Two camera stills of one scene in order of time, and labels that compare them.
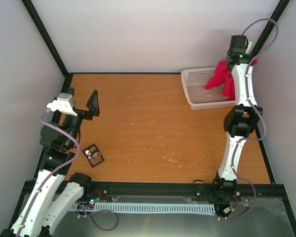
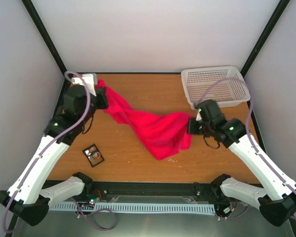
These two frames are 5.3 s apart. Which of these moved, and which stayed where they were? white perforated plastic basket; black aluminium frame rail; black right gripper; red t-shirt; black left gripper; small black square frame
Moved: black right gripper; red t-shirt; black left gripper
Stayed: small black square frame; white perforated plastic basket; black aluminium frame rail
